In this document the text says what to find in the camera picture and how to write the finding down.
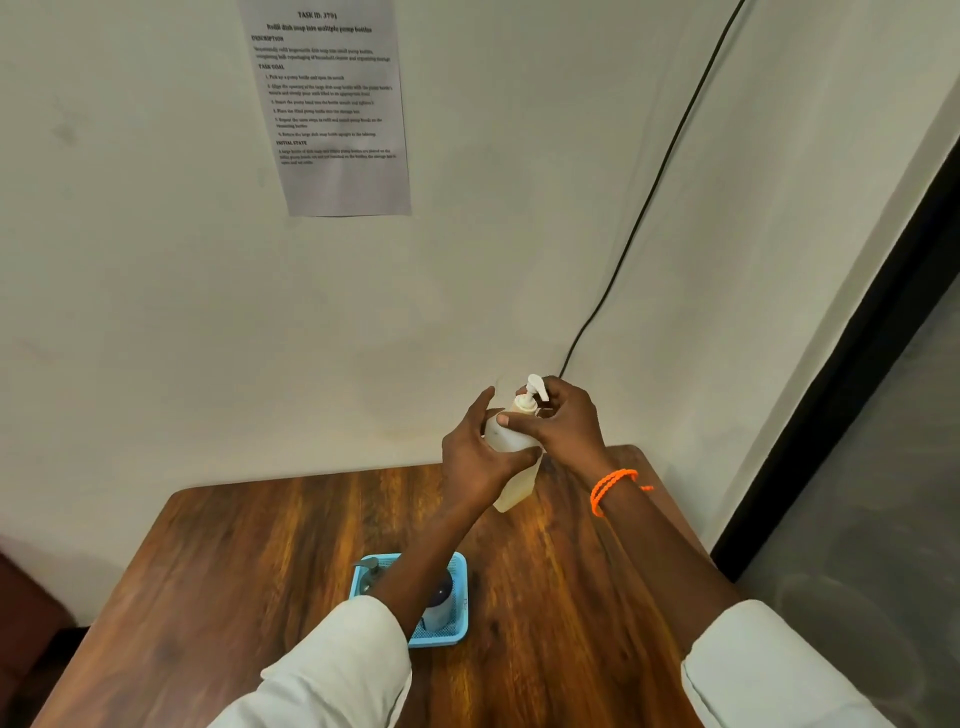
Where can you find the person's left hand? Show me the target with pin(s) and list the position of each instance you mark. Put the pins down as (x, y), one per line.
(472, 469)

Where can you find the person's right hand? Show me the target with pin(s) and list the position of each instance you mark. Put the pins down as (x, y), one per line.
(574, 435)

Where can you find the large yellow soap bottle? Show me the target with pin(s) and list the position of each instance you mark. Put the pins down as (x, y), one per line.
(517, 495)

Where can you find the white pump head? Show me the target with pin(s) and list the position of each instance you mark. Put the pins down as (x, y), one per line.
(534, 390)

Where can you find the small navy white pump bottle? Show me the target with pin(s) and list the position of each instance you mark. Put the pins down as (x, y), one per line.
(439, 607)

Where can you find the dark teal pump head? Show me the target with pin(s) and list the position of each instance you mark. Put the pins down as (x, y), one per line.
(367, 570)

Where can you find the person's left forearm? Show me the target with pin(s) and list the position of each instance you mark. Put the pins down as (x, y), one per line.
(420, 570)

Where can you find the person's right forearm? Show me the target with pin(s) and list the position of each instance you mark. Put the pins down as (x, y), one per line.
(667, 570)

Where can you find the person's left white sleeve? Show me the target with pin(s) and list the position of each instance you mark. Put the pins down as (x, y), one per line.
(330, 667)

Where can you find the person's white sleeve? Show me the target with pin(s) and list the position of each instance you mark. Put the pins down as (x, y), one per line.
(330, 667)
(772, 667)

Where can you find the person's right white sleeve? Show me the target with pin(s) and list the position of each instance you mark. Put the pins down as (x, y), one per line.
(772, 667)

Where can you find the blue plastic mesh basket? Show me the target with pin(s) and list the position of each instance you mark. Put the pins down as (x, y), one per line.
(459, 630)

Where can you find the printed paper sheet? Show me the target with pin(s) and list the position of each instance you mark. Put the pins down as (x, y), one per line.
(337, 172)

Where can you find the maroon upholstered seat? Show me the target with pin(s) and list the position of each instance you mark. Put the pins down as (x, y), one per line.
(26, 622)

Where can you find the black door frame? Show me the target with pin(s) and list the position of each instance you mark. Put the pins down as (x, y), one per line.
(832, 375)

